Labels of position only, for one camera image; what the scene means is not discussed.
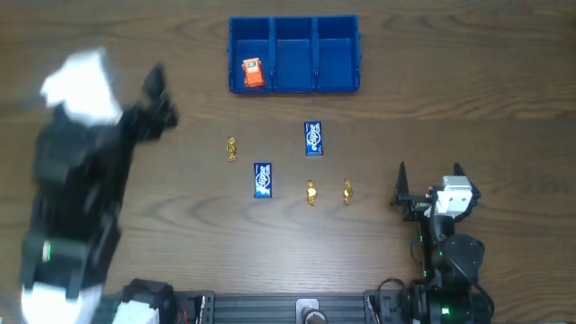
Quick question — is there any blue tray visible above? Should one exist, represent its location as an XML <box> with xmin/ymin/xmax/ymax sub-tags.
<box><xmin>228</xmin><ymin>14</ymin><xmax>362</xmax><ymax>95</ymax></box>

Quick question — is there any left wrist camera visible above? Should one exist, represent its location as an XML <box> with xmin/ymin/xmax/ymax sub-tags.
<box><xmin>39</xmin><ymin>47</ymin><xmax>123</xmax><ymax>128</ymax></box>

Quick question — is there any orange candy box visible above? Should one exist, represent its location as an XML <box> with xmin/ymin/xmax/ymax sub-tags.
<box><xmin>241</xmin><ymin>57</ymin><xmax>266</xmax><ymax>88</ymax></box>

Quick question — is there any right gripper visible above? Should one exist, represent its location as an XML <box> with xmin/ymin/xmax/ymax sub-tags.
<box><xmin>389</xmin><ymin>161</ymin><xmax>482</xmax><ymax>222</ymax></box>

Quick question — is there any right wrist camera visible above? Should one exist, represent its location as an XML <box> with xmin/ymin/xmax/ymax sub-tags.
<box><xmin>433</xmin><ymin>175</ymin><xmax>474</xmax><ymax>215</ymax></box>

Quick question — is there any blue candy pack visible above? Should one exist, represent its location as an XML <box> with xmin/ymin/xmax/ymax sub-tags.
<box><xmin>253</xmin><ymin>162</ymin><xmax>274</xmax><ymax>200</ymax></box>
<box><xmin>303</xmin><ymin>121</ymin><xmax>324</xmax><ymax>158</ymax></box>

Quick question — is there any mounting rail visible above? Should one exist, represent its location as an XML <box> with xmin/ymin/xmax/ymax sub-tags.
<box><xmin>103</xmin><ymin>290</ymin><xmax>495</xmax><ymax>324</ymax></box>

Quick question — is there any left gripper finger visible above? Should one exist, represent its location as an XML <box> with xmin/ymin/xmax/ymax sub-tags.
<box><xmin>142</xmin><ymin>64</ymin><xmax>180</xmax><ymax>136</ymax></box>

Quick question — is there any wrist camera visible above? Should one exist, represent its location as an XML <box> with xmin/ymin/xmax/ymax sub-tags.
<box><xmin>433</xmin><ymin>175</ymin><xmax>474</xmax><ymax>215</ymax></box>
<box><xmin>39</xmin><ymin>47</ymin><xmax>123</xmax><ymax>128</ymax></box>

